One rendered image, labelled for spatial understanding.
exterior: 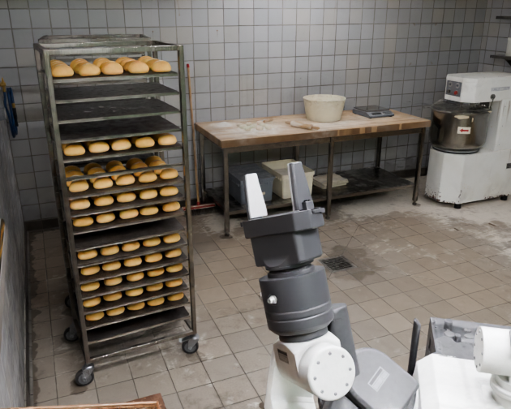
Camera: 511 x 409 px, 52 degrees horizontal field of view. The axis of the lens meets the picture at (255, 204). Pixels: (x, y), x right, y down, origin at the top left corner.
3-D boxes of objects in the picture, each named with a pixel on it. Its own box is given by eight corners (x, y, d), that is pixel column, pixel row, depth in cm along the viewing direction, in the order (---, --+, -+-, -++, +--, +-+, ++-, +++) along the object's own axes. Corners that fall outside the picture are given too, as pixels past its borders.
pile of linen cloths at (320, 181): (323, 190, 526) (323, 182, 523) (308, 182, 547) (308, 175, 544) (349, 184, 541) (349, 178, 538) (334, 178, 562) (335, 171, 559)
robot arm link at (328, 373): (254, 307, 71) (270, 389, 71) (287, 316, 61) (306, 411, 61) (325, 287, 76) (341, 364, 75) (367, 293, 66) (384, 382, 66)
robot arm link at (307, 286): (268, 215, 77) (285, 295, 76) (220, 226, 70) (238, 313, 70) (338, 203, 68) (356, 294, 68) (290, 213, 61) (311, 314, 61)
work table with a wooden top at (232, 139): (223, 238, 471) (221, 140, 439) (198, 208, 540) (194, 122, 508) (421, 205, 550) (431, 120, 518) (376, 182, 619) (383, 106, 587)
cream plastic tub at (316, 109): (315, 124, 499) (315, 102, 492) (294, 116, 536) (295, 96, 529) (353, 121, 515) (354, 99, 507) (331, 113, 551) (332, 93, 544)
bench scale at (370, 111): (369, 118, 524) (370, 112, 522) (352, 113, 552) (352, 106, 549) (394, 117, 535) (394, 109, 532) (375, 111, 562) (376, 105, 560)
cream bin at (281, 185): (281, 200, 499) (282, 175, 490) (260, 184, 541) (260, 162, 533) (315, 195, 512) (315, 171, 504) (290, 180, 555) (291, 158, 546)
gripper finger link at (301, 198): (299, 161, 67) (309, 208, 67) (284, 164, 65) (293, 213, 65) (309, 159, 66) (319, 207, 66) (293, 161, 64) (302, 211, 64)
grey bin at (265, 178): (240, 205, 484) (239, 181, 475) (222, 189, 527) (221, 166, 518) (275, 200, 497) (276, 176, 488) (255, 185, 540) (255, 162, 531)
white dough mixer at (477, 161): (445, 213, 527) (463, 80, 480) (408, 195, 577) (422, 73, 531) (513, 201, 560) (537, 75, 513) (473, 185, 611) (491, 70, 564)
